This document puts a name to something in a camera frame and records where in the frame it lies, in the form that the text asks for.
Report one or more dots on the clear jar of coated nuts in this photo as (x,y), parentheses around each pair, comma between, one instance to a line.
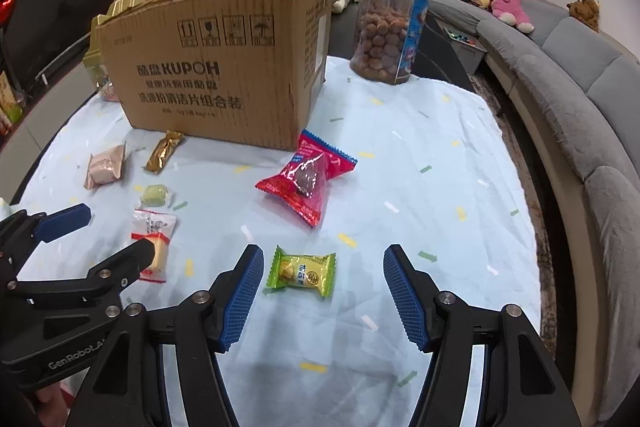
(380,37)

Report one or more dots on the grey storage bin with toys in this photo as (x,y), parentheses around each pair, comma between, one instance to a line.
(467,54)

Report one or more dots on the green snack packet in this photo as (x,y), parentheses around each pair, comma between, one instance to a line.
(300,272)

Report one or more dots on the pale green candy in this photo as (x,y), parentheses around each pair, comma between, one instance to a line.
(155,195)

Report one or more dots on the pink plush toy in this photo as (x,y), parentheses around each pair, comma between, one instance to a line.
(510,7)

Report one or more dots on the light blue speckled cloth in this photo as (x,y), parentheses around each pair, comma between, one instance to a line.
(425,207)

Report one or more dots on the black flat television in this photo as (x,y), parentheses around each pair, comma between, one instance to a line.
(50,7)

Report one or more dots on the gold-lid candy jar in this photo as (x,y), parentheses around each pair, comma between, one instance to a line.
(122,2)

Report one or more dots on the brown cardboard box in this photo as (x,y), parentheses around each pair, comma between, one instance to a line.
(210,72)

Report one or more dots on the grey patterned rug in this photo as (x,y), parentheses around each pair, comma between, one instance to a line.
(527,177)

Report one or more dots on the brown plush toy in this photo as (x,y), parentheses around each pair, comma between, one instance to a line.
(585,9)

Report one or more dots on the large red snack packet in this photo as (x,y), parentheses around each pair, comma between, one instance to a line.
(305,182)

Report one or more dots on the person's left hand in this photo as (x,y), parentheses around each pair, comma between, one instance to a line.
(47,402)

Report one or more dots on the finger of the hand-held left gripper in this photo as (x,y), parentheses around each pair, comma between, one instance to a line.
(120,269)
(67,218)

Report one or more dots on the pale pink snack packet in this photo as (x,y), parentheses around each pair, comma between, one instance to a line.
(105,167)

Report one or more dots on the grey curved sofa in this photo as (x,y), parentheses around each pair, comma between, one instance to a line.
(600,107)

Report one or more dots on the white and yellow snack packet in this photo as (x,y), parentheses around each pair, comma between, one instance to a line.
(155,227)

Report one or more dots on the gold candy bar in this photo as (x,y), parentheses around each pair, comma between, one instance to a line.
(165,152)

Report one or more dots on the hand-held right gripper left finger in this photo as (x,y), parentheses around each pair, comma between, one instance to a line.
(245,292)

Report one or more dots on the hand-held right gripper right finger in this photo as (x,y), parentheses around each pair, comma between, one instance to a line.
(407,297)

